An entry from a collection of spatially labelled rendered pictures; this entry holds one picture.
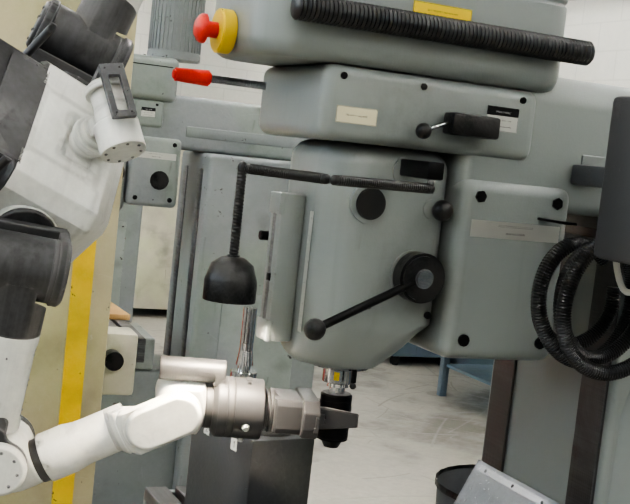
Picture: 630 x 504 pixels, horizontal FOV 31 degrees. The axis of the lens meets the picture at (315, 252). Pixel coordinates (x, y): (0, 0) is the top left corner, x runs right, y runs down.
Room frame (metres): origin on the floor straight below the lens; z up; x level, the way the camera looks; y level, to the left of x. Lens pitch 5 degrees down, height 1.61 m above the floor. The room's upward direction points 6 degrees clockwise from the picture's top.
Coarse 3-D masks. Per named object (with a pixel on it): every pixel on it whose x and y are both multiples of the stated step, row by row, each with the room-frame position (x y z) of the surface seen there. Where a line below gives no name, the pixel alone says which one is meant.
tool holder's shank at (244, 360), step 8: (248, 312) 1.97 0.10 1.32; (256, 312) 1.98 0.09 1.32; (248, 320) 1.97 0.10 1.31; (248, 328) 1.97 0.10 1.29; (240, 336) 1.98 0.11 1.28; (248, 336) 1.97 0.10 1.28; (240, 344) 1.98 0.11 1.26; (248, 344) 1.97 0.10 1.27; (240, 352) 1.97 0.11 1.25; (248, 352) 1.97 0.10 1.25; (240, 360) 1.97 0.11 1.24; (248, 360) 1.97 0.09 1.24; (240, 368) 1.97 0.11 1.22; (248, 368) 1.97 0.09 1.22
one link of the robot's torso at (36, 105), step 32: (0, 64) 1.67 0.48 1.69; (32, 64) 1.71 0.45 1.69; (0, 96) 1.64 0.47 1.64; (32, 96) 1.68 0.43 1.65; (64, 96) 1.72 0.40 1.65; (0, 128) 1.61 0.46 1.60; (32, 128) 1.65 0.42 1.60; (64, 128) 1.69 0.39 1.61; (0, 160) 1.54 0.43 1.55; (32, 160) 1.62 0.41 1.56; (64, 160) 1.66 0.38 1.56; (96, 160) 1.70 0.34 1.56; (0, 192) 1.60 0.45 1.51; (32, 192) 1.61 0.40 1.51; (64, 192) 1.63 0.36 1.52; (96, 192) 1.67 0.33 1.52; (64, 224) 1.64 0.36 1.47; (96, 224) 1.67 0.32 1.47
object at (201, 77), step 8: (176, 72) 1.64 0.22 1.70; (184, 72) 1.64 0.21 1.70; (192, 72) 1.65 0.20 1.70; (200, 72) 1.65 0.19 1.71; (208, 72) 1.66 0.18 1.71; (176, 80) 1.65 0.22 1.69; (184, 80) 1.65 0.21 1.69; (192, 80) 1.65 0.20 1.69; (200, 80) 1.65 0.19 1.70; (208, 80) 1.66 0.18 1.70; (216, 80) 1.67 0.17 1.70; (224, 80) 1.67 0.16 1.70; (232, 80) 1.68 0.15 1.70; (240, 80) 1.68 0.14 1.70; (248, 80) 1.69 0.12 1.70; (256, 88) 1.70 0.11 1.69; (264, 88) 1.70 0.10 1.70
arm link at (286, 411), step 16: (240, 384) 1.62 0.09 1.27; (256, 384) 1.63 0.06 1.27; (240, 400) 1.60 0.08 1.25; (256, 400) 1.61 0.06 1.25; (272, 400) 1.62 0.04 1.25; (288, 400) 1.62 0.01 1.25; (304, 400) 1.62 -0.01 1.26; (240, 416) 1.60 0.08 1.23; (256, 416) 1.60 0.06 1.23; (272, 416) 1.62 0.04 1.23; (288, 416) 1.61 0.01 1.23; (304, 416) 1.60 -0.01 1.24; (320, 416) 1.60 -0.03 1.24; (240, 432) 1.61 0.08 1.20; (256, 432) 1.61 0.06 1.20; (272, 432) 1.61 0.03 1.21; (288, 432) 1.61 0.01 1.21; (304, 432) 1.60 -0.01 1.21
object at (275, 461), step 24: (264, 432) 1.85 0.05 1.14; (192, 456) 1.99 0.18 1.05; (216, 456) 1.91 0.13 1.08; (240, 456) 1.85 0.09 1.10; (264, 456) 1.83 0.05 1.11; (288, 456) 1.85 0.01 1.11; (312, 456) 1.88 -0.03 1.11; (192, 480) 1.98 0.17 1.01; (216, 480) 1.91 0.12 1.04; (240, 480) 1.84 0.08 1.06; (264, 480) 1.83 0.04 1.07; (288, 480) 1.86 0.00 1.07
